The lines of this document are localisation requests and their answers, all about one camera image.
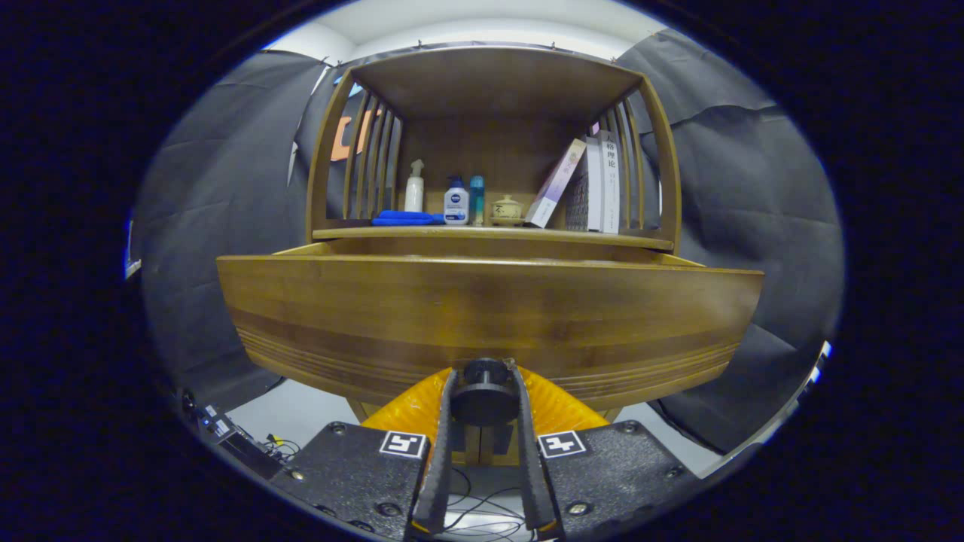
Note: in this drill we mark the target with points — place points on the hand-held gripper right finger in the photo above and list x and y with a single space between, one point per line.
531 474

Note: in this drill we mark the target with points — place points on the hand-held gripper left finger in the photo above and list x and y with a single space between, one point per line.
440 482

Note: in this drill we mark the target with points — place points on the black round drawer knob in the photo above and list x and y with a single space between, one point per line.
484 391

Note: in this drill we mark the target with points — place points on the wooden drawer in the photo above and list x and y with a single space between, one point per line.
489 309

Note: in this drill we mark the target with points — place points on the wooden countertop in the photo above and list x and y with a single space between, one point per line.
497 233

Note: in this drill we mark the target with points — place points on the wooden cabinet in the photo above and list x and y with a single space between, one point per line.
489 150

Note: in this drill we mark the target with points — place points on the black power strip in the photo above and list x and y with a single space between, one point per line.
241 448

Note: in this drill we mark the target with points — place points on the beige lidded teacup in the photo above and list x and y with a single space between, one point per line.
507 211

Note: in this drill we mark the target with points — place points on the blue cloth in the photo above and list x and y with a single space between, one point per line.
407 218

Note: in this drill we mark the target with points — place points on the white bottle with blue cap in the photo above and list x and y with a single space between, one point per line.
456 205

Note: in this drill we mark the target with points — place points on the teal bottle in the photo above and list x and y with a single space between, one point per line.
477 197

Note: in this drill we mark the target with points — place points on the white pump bottle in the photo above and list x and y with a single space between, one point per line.
414 197

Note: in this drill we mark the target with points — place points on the patterned cover book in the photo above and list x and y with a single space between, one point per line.
584 188

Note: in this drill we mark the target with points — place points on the purple and white book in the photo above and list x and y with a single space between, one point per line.
556 184

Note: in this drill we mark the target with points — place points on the white book with black lettering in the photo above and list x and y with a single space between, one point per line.
611 184

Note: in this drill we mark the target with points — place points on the black and white striped board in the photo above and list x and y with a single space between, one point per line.
821 361

